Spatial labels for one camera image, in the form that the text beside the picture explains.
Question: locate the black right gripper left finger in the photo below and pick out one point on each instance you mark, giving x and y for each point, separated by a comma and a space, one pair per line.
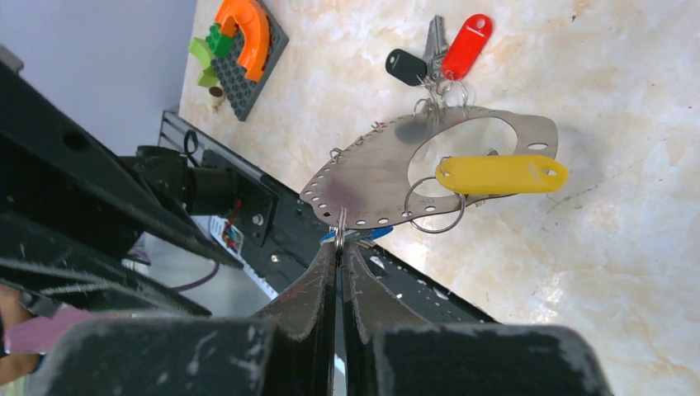
285, 348

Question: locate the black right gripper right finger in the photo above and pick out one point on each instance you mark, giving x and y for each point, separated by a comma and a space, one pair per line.
412, 356

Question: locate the blue key tag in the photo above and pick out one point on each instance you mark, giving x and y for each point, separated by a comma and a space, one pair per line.
357, 235

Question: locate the yellow key tag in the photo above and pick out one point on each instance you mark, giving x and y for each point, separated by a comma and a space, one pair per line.
501, 175

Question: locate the black key tag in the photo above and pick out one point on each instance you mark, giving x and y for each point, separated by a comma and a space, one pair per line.
406, 67

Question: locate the silver key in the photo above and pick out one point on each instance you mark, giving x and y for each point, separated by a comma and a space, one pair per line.
436, 47

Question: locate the red key tag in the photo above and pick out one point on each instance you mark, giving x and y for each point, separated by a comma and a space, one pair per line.
466, 47

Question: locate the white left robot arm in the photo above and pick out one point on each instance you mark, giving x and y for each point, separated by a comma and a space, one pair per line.
71, 210

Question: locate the grey studded baseplate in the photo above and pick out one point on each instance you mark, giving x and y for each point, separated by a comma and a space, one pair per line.
241, 92

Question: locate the small wooden cylinder peg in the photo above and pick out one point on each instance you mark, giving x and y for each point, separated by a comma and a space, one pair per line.
216, 97

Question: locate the orange arch block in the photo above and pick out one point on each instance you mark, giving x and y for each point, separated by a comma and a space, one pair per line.
250, 18

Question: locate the small dark green brick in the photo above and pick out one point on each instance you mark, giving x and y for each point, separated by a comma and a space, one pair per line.
220, 38

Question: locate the light green curved block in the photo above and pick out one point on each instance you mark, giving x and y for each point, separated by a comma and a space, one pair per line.
201, 51

